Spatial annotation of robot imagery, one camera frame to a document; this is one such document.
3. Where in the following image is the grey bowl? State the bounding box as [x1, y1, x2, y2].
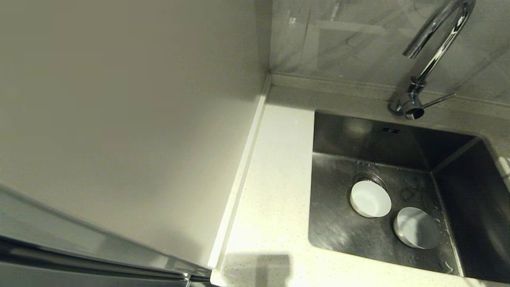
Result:
[394, 207, 441, 250]

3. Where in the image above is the white bowl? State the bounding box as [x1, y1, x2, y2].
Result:
[350, 180, 392, 218]

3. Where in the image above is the stainless steel appliance door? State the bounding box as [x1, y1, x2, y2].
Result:
[0, 185, 214, 287]

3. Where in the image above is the round metal drain strainer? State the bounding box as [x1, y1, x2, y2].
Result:
[353, 172, 387, 191]

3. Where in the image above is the chrome gooseneck faucet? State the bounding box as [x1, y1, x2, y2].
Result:
[389, 0, 477, 120]

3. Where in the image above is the stainless steel sink basin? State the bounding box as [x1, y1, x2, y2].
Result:
[308, 111, 510, 283]

